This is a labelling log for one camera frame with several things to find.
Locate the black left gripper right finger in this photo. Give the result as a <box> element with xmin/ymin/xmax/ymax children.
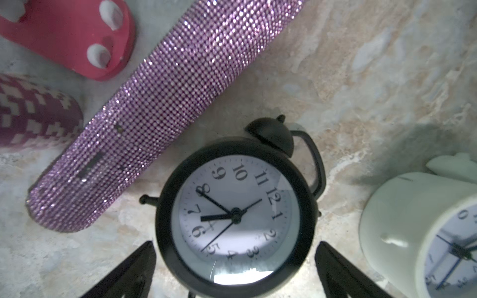
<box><xmin>315</xmin><ymin>242</ymin><xmax>391</xmax><ymax>298</ymax></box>

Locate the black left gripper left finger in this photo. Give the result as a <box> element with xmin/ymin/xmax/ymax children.
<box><xmin>82</xmin><ymin>241</ymin><xmax>157</xmax><ymax>298</ymax></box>

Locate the small white round clock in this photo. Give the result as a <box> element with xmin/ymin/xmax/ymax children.
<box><xmin>359</xmin><ymin>153</ymin><xmax>477</xmax><ymax>298</ymax></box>

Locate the small black twin-bell clock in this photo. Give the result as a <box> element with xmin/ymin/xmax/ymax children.
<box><xmin>139</xmin><ymin>115</ymin><xmax>327</xmax><ymax>298</ymax></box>

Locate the white bunny figurine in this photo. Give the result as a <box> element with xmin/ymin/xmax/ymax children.
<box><xmin>1</xmin><ymin>1</ymin><xmax>135</xmax><ymax>151</ymax></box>

